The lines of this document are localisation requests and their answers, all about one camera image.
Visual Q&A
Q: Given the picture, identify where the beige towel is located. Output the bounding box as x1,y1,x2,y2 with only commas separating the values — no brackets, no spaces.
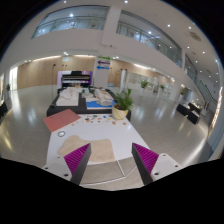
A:
58,135,115,162

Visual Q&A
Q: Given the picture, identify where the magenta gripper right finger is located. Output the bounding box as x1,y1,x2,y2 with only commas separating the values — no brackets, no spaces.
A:
132,143,159,185

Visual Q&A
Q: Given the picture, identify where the black bench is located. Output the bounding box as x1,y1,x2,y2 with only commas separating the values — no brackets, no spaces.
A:
176,103,201,124

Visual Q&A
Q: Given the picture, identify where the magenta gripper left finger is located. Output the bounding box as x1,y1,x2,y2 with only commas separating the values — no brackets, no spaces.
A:
64,143,91,185

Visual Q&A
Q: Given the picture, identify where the red paper sheet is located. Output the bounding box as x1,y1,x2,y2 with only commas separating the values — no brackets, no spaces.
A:
44,109,80,132

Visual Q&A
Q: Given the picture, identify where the white architectural model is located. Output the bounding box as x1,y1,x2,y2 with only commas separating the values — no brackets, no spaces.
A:
56,87,79,106

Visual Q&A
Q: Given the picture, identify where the blue board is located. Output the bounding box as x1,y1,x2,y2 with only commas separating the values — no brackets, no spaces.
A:
86,101,115,110

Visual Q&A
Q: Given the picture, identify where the potted green plant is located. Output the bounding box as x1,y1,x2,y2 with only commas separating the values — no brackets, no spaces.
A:
112,89,133,120

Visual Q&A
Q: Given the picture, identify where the black display table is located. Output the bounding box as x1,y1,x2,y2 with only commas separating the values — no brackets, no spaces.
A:
46,87,132,121

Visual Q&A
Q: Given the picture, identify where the black piano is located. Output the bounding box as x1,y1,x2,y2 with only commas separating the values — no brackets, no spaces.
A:
61,71,91,87

